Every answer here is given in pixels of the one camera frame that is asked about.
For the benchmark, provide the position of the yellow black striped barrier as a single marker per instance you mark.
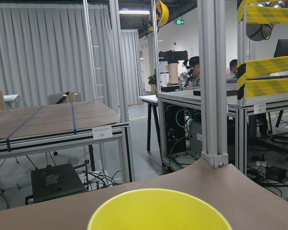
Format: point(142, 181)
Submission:
point(259, 72)

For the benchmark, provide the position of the person in plaid shirt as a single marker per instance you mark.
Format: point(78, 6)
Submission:
point(190, 80)

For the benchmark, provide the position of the yellow hard hat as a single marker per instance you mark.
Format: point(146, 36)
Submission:
point(162, 15)

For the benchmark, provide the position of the aluminium frame post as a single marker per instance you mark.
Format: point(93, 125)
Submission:
point(212, 49)

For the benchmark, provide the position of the neighbouring brown covered table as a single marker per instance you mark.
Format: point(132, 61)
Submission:
point(32, 130)

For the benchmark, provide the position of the yellow plastic cup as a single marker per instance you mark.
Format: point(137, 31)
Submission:
point(156, 209)

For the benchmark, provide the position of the black computer case on floor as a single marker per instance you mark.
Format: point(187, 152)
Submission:
point(54, 182)

